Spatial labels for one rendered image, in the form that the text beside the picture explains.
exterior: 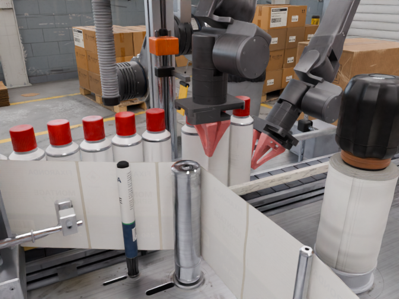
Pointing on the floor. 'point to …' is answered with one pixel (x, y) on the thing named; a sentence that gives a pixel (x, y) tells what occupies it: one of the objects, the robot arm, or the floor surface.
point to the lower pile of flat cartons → (3, 95)
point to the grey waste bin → (247, 89)
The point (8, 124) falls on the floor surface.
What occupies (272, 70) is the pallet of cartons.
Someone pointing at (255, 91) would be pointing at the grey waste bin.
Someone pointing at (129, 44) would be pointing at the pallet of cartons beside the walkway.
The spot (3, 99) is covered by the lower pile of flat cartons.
